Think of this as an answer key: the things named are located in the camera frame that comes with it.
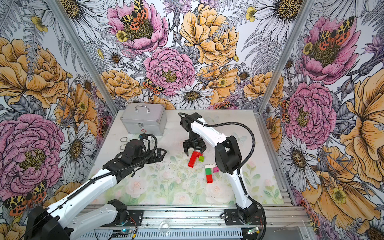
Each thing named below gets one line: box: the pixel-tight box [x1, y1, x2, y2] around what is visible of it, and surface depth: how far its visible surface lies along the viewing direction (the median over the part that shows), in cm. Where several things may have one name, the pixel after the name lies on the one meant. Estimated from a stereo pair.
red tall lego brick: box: [206, 174, 213, 184], surface depth 87 cm
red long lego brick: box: [190, 151, 204, 160], surface depth 96 cm
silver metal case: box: [120, 102, 167, 136], surface depth 101 cm
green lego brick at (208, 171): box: [205, 168, 213, 176], surface depth 91 cm
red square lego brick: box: [188, 156, 197, 168], surface depth 94 cm
